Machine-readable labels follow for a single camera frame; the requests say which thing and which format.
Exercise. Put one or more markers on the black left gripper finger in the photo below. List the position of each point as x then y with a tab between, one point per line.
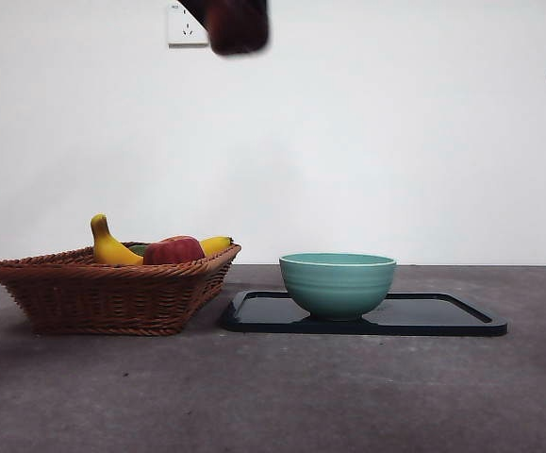
197	9

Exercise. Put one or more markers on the black rectangular tray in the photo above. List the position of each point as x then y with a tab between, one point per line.
442	318

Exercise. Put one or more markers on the red bell pepper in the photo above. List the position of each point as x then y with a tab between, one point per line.
173	250

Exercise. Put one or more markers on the white wall socket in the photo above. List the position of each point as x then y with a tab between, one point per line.
183	35

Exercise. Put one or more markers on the brown wicker basket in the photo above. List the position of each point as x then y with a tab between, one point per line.
103	302

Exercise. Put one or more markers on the dark purple plum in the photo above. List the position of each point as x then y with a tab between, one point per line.
242	28

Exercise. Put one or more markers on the yellow banana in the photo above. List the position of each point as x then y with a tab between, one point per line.
107	247

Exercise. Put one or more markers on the teal ceramic bowl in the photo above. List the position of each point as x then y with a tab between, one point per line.
338	288

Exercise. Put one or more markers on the green vegetable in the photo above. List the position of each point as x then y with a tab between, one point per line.
137	247

